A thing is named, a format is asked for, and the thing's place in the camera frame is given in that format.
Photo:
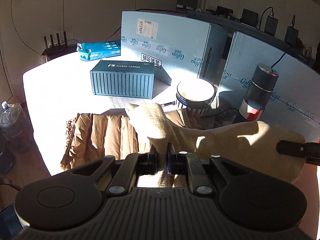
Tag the black power adapter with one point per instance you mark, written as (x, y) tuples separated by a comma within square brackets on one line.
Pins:
[(271, 22), (291, 35)]

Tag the light blue cabau carton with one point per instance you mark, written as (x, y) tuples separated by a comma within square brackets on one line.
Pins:
[(183, 46), (294, 101)]

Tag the large water jug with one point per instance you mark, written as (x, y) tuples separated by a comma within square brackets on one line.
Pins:
[(16, 126)]

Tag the black wifi router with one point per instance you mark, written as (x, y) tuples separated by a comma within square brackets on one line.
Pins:
[(57, 46)]

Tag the dark teal thermos bottle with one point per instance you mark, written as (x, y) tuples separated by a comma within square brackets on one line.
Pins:
[(259, 91)]

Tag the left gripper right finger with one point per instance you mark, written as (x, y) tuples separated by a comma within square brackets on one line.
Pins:
[(190, 166)]

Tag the finger of the handheld right gripper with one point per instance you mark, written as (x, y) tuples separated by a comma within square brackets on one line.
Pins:
[(310, 151)]

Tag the beige knit tank top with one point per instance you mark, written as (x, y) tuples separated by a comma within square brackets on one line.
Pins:
[(251, 144)]

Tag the dark bowl with white rim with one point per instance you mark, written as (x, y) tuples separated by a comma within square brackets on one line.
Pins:
[(195, 94)]

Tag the small dark product box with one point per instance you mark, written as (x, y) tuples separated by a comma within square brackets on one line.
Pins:
[(129, 79)]

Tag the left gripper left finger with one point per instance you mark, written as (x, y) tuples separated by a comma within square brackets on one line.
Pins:
[(125, 173)]

